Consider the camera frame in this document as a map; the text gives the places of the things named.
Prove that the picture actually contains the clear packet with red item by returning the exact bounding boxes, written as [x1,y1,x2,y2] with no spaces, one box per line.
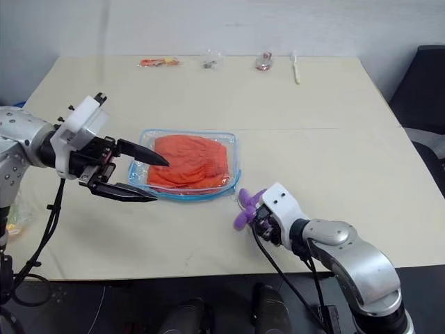
[254,51,275,73]

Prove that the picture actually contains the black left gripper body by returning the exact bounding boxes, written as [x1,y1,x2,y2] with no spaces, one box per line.
[68,136,121,191]

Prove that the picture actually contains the clear blue-edged plastic pouch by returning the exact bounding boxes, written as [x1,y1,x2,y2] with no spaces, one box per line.
[127,128,243,203]

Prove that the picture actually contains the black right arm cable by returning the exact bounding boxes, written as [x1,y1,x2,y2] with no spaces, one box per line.
[252,228,335,334]

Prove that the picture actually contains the black chair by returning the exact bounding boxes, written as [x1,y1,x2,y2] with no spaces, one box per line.
[387,45,445,212]

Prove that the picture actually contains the small clear plastic bag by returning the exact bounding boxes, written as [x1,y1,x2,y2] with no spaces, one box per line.
[197,48,224,73]

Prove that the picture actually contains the colourful plastic bag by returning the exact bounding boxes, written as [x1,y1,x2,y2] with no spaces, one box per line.
[6,193,35,238]

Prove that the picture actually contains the dark rounded shape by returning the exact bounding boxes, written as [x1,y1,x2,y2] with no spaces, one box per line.
[250,282,293,334]
[159,296,213,334]

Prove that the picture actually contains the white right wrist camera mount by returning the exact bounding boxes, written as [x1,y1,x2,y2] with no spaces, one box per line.
[261,182,311,250]

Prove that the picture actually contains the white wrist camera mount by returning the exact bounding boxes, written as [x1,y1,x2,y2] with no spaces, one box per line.
[49,94,111,181]
[261,182,311,250]

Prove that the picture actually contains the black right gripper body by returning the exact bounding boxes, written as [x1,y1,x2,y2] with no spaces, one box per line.
[252,205,283,247]

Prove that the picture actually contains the orange cloth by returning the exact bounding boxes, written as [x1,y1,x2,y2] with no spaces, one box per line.
[146,133,232,191]

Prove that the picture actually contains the white toothbrush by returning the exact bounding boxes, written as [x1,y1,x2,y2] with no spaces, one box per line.
[289,49,302,85]

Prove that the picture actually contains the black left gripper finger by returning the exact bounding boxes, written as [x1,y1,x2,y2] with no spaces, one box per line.
[117,138,170,167]
[87,180,159,203]

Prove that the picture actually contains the orange snack packet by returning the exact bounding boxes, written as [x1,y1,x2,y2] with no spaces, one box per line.
[139,56,183,70]

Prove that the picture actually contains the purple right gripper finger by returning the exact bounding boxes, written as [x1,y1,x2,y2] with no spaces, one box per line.
[233,208,257,232]
[238,188,268,211]

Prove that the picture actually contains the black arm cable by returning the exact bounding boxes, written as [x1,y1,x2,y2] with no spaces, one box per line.
[0,176,67,334]
[252,228,335,334]

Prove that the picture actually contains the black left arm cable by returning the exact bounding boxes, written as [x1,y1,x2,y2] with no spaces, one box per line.
[0,176,67,334]

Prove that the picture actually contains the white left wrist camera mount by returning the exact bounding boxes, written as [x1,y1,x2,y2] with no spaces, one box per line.
[49,94,111,181]

